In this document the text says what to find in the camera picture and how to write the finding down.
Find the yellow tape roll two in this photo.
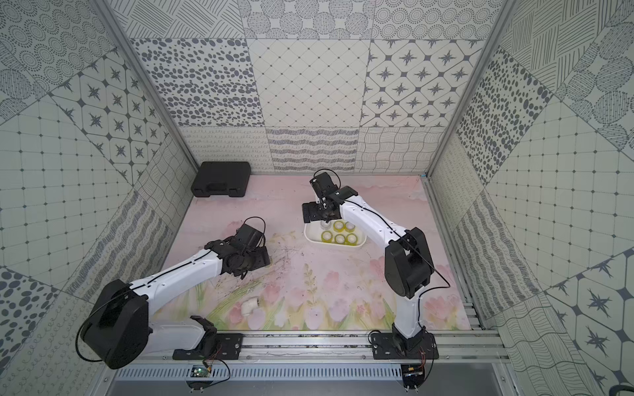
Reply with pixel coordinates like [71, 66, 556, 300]
[320, 231, 334, 244]

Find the white pipe elbow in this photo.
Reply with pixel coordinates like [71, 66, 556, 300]
[240, 297, 259, 317]

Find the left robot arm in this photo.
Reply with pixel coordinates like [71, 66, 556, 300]
[75, 236, 271, 369]

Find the yellow tape roll five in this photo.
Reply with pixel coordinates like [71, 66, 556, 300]
[334, 220, 345, 232]

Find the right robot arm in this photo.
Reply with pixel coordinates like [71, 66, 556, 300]
[302, 178, 435, 341]

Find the black tool case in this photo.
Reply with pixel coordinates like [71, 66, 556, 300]
[191, 162, 251, 198]

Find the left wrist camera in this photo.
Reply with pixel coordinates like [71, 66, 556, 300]
[234, 223, 265, 250]

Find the white storage box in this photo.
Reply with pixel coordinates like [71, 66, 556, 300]
[304, 219, 368, 248]

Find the circuit board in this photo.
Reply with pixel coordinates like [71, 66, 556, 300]
[191, 366, 210, 378]
[401, 365, 426, 381]

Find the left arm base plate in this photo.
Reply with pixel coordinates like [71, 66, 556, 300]
[172, 315, 244, 361]

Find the yellow tape roll three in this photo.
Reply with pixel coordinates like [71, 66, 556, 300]
[346, 234, 358, 246]

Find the right circuit board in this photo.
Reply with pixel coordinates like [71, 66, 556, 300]
[401, 365, 426, 381]

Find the left circuit board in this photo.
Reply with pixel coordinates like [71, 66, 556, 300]
[191, 366, 210, 378]

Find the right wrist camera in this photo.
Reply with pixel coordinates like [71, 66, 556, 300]
[310, 170, 339, 202]

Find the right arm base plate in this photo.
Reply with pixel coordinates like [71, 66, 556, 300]
[368, 329, 439, 360]

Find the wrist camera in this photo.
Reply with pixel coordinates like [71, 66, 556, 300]
[310, 170, 339, 202]
[234, 223, 265, 250]

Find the aluminium rail frame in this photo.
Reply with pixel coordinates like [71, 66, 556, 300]
[101, 328, 511, 365]

